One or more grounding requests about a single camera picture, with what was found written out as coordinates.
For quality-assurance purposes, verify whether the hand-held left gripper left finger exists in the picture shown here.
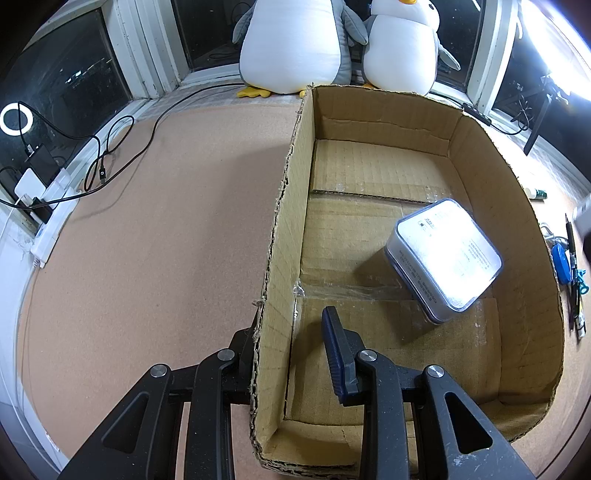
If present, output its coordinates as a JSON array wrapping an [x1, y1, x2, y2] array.
[[58, 328, 259, 480]]

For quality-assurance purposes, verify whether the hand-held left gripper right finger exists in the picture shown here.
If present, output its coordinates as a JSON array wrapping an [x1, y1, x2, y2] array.
[[322, 306, 539, 480]]

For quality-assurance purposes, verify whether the brown cardboard box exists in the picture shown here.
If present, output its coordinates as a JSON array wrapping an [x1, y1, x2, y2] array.
[[249, 83, 566, 474]]

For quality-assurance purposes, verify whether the silver metal tin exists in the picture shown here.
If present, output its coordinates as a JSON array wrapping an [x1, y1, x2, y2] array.
[[384, 198, 503, 325]]

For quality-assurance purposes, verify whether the white cable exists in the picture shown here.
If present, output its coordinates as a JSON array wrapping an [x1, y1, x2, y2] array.
[[538, 223, 568, 245]]

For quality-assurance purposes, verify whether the white power strip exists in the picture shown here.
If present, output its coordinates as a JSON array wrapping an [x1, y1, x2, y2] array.
[[30, 168, 81, 268]]

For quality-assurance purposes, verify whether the dark pen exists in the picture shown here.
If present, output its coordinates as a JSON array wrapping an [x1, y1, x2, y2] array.
[[570, 281, 589, 342]]

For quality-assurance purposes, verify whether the black pen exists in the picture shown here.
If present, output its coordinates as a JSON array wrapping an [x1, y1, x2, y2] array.
[[566, 213, 578, 268]]

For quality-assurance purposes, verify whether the white charger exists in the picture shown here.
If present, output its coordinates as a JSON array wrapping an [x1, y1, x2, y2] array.
[[14, 168, 49, 199]]

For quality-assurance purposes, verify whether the black power strip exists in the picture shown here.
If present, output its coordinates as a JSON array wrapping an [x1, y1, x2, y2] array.
[[462, 104, 492, 125]]

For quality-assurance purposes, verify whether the black charger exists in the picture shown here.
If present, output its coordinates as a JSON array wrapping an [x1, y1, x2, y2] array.
[[23, 144, 58, 174]]

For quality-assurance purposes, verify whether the grey flat object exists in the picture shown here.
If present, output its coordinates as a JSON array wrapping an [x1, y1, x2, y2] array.
[[573, 196, 591, 236]]

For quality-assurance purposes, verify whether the black tripod stand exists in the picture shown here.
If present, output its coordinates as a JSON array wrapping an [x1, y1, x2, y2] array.
[[523, 74, 573, 158]]

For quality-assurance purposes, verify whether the large penguin plush toy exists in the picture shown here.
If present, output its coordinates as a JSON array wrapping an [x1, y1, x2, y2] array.
[[232, 0, 370, 99]]

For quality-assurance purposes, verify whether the small penguin plush toy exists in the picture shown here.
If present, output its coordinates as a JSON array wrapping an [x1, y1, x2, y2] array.
[[361, 0, 462, 92]]

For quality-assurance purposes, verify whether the black cable with plug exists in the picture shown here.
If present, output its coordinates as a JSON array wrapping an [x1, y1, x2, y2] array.
[[84, 115, 136, 195]]

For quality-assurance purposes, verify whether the long black cable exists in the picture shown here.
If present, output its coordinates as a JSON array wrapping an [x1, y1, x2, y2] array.
[[85, 82, 252, 193]]

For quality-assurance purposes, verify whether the black power strip cable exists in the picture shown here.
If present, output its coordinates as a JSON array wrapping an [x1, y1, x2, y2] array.
[[490, 121, 529, 136]]

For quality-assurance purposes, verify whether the ring light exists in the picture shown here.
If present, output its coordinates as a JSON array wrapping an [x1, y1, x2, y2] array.
[[517, 0, 591, 107]]

